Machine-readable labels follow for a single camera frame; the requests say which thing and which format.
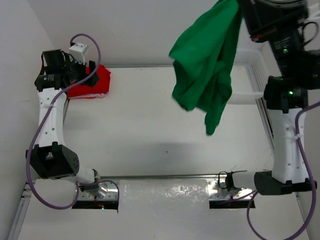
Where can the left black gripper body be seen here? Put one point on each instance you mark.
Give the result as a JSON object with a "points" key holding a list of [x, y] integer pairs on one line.
{"points": [[75, 70]]}

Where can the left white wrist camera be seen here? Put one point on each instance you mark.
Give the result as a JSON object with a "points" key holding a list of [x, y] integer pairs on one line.
{"points": [[78, 51]]}

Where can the white plastic bin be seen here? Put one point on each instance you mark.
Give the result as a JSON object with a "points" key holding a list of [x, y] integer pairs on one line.
{"points": [[256, 74]]}

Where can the red t shirt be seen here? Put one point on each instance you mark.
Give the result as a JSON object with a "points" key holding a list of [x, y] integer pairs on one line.
{"points": [[102, 86]]}

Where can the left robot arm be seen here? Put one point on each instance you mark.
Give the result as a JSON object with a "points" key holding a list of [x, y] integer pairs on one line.
{"points": [[49, 157]]}

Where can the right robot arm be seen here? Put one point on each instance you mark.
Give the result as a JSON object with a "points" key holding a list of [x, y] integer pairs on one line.
{"points": [[286, 98]]}

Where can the pink t shirt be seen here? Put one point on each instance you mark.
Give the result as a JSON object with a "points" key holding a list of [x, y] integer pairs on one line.
{"points": [[98, 95]]}

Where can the orange t shirt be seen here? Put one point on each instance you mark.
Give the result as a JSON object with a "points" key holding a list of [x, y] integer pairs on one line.
{"points": [[82, 97]]}

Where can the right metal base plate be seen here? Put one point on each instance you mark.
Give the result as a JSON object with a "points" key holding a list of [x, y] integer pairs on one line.
{"points": [[216, 193]]}

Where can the metal base plate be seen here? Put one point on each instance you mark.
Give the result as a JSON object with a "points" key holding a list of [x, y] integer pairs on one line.
{"points": [[216, 193], [101, 190]]}

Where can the green t shirt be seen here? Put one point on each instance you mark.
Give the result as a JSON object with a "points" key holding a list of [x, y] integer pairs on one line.
{"points": [[203, 57]]}

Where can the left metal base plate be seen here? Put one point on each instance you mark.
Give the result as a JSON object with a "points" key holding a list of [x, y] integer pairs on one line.
{"points": [[101, 190]]}

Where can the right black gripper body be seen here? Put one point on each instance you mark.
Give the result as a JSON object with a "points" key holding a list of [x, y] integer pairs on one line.
{"points": [[283, 19]]}

